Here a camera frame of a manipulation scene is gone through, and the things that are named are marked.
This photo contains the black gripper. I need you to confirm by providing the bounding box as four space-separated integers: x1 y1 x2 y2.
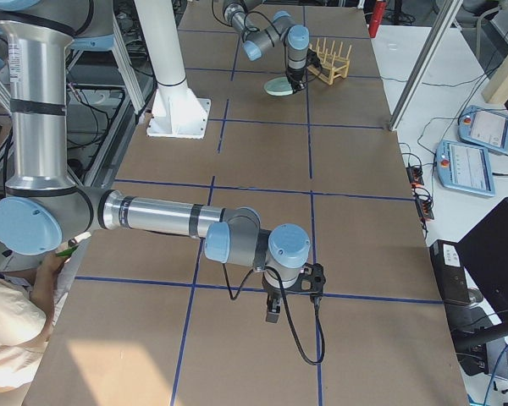
285 67 306 89
262 276 282 323

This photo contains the light green plate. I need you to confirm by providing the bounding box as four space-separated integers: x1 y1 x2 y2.
263 76 295 96

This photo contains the wooden dish rack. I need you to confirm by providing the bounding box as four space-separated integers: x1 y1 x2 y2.
306 37 352 85

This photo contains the red fire extinguisher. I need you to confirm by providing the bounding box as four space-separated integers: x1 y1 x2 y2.
368 0 387 38

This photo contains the left power strip with plugs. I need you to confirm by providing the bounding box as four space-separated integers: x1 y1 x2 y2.
406 164 424 188

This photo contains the power strip with plugs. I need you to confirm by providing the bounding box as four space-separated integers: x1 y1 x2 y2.
406 164 424 188
414 193 434 221

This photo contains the right power strip with plugs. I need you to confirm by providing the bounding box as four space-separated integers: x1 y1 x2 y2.
414 193 434 221

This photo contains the black equipment box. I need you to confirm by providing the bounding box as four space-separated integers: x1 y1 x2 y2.
429 239 469 306

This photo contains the lower teach pendant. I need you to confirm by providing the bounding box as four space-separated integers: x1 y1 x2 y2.
435 140 495 197

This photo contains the teach pendant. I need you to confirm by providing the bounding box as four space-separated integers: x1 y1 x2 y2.
435 140 495 197
458 105 508 153

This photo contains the upper teach pendant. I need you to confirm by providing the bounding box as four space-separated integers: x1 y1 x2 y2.
458 105 508 153

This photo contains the black computer monitor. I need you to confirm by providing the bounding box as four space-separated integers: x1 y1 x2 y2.
453 197 508 352

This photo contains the person in beige shirt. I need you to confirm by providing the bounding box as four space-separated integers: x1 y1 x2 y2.
0 239 90 392

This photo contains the black camera cable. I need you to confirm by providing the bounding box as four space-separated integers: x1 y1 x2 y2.
222 261 326 365

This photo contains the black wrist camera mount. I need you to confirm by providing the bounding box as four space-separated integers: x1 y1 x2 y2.
293 263 326 297

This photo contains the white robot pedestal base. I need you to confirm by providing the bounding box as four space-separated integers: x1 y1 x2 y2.
135 0 211 140

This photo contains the grey aluminium frame post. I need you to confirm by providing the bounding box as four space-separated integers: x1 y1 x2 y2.
389 0 463 131

